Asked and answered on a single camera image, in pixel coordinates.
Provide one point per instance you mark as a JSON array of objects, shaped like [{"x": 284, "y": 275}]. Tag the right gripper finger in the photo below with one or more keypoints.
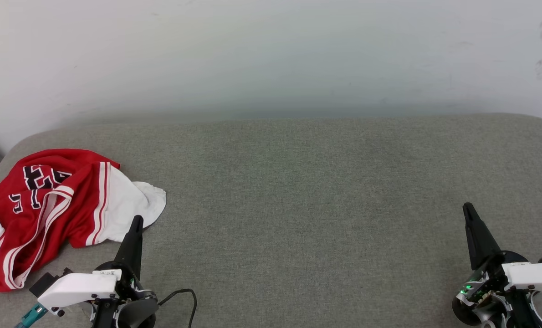
[{"x": 479, "y": 241}]

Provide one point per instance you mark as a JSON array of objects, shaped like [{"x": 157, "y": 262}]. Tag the red and white jersey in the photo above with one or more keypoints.
[{"x": 79, "y": 200}]

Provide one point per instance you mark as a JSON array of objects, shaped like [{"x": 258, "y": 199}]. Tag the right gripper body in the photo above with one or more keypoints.
[{"x": 489, "y": 282}]

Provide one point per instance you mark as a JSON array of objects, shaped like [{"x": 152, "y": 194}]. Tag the grey fabric sofa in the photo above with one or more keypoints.
[{"x": 298, "y": 205}]

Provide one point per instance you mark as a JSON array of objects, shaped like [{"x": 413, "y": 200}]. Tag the teal left camera connector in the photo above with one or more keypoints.
[{"x": 30, "y": 315}]

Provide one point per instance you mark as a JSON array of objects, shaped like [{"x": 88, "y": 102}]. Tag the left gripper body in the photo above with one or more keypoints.
[{"x": 134, "y": 310}]

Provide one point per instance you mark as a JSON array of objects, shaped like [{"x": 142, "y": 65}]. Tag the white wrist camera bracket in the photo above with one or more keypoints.
[
  {"x": 79, "y": 287},
  {"x": 535, "y": 275}
]

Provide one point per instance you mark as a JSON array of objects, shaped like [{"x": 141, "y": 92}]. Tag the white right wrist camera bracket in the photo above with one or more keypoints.
[{"x": 535, "y": 275}]

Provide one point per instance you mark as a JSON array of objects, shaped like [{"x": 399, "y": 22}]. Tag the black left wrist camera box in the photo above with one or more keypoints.
[{"x": 43, "y": 282}]

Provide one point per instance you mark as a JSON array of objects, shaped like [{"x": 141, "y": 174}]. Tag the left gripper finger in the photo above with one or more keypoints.
[{"x": 133, "y": 250}]

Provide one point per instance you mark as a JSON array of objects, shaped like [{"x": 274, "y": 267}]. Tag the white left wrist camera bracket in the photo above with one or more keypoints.
[{"x": 79, "y": 287}]

